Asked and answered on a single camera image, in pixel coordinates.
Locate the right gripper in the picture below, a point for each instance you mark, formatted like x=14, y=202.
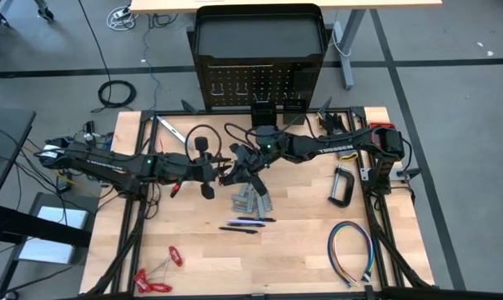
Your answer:
x=253, y=160

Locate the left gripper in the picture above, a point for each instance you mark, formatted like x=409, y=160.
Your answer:
x=188, y=168

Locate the black pen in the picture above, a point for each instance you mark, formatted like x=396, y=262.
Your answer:
x=255, y=219
x=238, y=230

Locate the black C-clamp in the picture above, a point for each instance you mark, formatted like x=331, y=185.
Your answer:
x=350, y=185

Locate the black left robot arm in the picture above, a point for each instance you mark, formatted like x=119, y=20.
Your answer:
x=101, y=164

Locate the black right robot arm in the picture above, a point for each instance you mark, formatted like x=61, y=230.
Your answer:
x=338, y=148

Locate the black pegboard bin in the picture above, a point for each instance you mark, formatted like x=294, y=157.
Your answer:
x=295, y=112
x=263, y=118

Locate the silver metal ruler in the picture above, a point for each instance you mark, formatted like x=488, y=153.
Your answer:
x=172, y=129

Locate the metal pegboard hook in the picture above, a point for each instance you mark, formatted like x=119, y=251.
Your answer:
x=261, y=99
x=242, y=88
x=217, y=88

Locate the black glove grey cuff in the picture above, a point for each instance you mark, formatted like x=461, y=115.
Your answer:
x=333, y=123

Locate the black pegboard cart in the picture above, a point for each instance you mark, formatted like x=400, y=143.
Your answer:
x=255, y=41

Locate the red framed black device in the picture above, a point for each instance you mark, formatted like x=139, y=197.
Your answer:
x=380, y=124

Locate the black table edge clamp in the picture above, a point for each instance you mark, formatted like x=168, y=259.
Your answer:
x=407, y=171

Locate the white topped stand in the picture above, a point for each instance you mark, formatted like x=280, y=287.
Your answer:
x=59, y=216

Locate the black side table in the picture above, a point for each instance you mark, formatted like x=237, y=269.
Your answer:
x=5, y=137

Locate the person's shoe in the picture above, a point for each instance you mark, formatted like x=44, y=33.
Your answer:
x=46, y=14

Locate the black aluminium table frame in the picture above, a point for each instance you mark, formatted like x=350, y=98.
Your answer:
x=147, y=118

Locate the long metal pegboard rail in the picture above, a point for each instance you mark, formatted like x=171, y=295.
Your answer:
x=240, y=65

